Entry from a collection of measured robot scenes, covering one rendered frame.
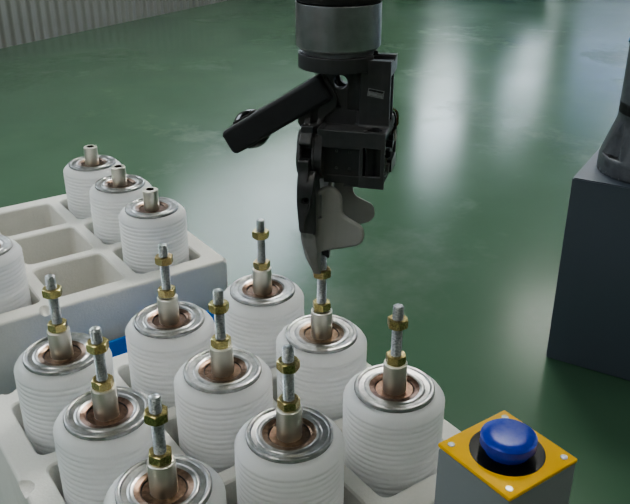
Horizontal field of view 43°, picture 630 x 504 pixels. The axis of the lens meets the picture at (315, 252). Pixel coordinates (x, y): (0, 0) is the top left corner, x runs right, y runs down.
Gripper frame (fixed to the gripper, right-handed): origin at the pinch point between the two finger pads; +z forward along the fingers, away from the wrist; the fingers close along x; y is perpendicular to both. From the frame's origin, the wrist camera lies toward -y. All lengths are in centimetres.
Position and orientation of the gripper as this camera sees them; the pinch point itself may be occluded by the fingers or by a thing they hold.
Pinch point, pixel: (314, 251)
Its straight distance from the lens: 79.7
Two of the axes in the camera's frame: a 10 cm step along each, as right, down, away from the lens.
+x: 2.4, -4.2, 8.8
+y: 9.7, 1.0, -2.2
